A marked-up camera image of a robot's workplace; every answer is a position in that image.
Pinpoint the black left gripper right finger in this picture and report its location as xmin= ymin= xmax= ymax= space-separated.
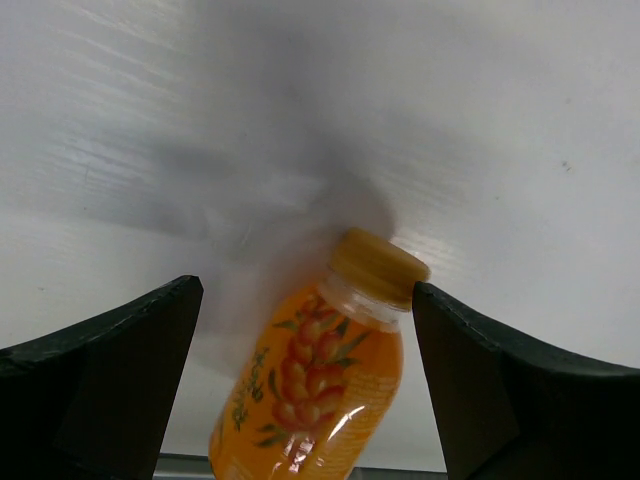
xmin=413 ymin=282 xmax=639 ymax=479

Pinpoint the orange juice bottle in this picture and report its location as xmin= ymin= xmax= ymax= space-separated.
xmin=208 ymin=228 xmax=430 ymax=479

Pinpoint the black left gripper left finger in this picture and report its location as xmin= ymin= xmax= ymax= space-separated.
xmin=1 ymin=276 xmax=203 ymax=479

